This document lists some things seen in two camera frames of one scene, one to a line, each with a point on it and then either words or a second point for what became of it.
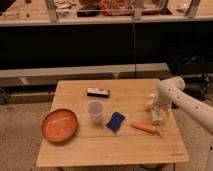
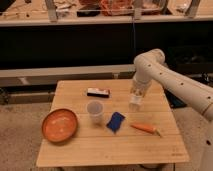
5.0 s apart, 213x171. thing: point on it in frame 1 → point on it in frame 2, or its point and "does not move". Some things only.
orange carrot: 146,127 does not move
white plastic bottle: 157,115 → 136,103
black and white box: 97,92 does not move
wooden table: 114,129 does not move
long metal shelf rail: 116,72 does not move
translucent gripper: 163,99 → 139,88
